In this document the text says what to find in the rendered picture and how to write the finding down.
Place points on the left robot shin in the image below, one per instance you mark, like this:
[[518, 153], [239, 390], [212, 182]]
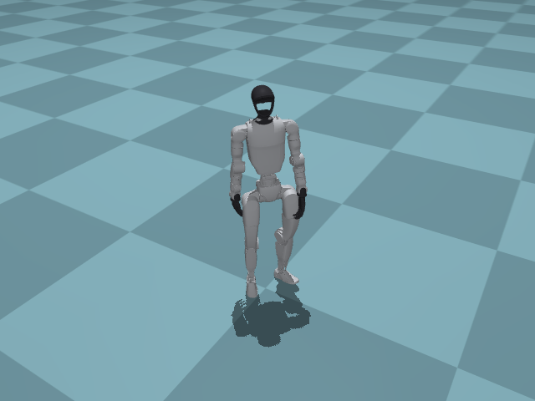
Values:
[[284, 252]]

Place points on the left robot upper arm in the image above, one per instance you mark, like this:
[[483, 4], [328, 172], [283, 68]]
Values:
[[292, 129]]

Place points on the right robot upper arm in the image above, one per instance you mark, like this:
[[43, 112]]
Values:
[[238, 135]]

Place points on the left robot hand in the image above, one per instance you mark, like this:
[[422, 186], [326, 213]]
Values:
[[301, 203]]

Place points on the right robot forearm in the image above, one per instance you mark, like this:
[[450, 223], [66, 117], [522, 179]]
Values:
[[236, 181]]

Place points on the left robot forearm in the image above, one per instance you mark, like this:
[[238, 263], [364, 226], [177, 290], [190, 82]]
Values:
[[300, 178]]

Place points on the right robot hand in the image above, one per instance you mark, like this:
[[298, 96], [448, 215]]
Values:
[[236, 204]]

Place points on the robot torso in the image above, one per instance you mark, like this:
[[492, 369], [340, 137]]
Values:
[[266, 151]]

